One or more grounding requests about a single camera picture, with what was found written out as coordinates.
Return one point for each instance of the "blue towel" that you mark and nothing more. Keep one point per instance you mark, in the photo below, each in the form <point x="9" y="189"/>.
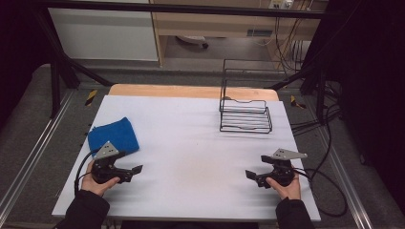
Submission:
<point x="114" y="133"/>

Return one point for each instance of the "white power strip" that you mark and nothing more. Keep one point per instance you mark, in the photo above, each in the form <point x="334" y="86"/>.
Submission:
<point x="280" y="4"/>

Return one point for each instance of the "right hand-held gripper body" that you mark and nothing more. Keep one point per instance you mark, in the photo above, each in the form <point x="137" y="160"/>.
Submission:
<point x="283" y="173"/>

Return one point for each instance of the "wooden desk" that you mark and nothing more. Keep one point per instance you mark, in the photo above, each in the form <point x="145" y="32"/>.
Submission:
<point x="223" y="24"/>

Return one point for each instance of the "wooden table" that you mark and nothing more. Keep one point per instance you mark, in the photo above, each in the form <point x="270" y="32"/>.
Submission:
<point x="178" y="90"/>

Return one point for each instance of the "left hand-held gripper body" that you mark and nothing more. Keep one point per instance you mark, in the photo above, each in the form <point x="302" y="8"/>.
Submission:
<point x="106" y="171"/>

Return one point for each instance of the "black horizontal frame bar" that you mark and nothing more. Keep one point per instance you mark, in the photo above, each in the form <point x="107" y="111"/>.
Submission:
<point x="191" y="9"/>

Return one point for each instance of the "office chair wheel base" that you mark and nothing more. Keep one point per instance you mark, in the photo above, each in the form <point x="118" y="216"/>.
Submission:
<point x="194" y="39"/>

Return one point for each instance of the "person's left hand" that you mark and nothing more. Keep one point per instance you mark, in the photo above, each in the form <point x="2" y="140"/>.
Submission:
<point x="92" y="187"/>

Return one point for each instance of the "aluminium floor rail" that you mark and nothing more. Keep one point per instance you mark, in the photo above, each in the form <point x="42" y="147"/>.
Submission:
<point x="347" y="184"/>
<point x="31" y="152"/>

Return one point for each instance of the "white cabinet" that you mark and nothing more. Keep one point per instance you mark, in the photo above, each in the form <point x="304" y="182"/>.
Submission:
<point x="105" y="31"/>

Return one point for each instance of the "black curtain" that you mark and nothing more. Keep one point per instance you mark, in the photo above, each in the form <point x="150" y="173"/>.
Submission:
<point x="372" y="79"/>
<point x="16" y="47"/>

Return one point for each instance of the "person's right hand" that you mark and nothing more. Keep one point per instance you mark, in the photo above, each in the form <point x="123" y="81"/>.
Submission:
<point x="288" y="191"/>

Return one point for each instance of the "black metal stand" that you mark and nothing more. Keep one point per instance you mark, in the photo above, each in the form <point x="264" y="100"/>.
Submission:
<point x="55" y="86"/>
<point x="321" y="95"/>

